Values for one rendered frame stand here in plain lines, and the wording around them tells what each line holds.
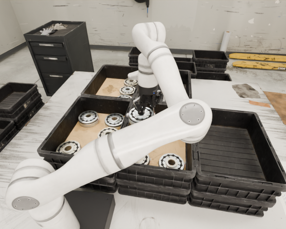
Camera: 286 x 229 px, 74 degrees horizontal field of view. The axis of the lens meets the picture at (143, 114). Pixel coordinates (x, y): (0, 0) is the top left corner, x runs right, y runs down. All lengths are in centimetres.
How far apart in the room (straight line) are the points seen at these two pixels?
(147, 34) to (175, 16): 339
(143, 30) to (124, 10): 348
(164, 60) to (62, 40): 180
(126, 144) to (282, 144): 103
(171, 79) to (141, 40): 16
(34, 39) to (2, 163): 153
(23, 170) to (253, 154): 86
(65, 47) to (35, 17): 266
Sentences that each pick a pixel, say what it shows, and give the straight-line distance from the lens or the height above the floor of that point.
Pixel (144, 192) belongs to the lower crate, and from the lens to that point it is 85.
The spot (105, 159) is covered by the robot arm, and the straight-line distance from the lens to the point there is 43.
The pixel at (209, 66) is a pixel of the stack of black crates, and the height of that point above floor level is 51.
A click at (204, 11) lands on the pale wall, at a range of 402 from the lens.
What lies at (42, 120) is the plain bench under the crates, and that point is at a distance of 137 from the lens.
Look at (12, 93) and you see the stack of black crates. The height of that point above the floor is 49.
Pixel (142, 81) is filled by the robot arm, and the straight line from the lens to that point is 67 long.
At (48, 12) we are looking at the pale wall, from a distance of 468.
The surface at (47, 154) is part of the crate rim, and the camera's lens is 81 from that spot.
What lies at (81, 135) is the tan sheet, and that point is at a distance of 98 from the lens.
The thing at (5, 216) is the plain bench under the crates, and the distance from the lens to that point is 102.
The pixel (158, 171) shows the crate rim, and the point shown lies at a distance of 69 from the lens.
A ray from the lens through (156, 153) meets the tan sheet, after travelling 85.
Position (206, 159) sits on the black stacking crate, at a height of 83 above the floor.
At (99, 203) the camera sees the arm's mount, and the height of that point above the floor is 78.
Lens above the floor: 149
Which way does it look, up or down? 39 degrees down
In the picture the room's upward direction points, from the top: straight up
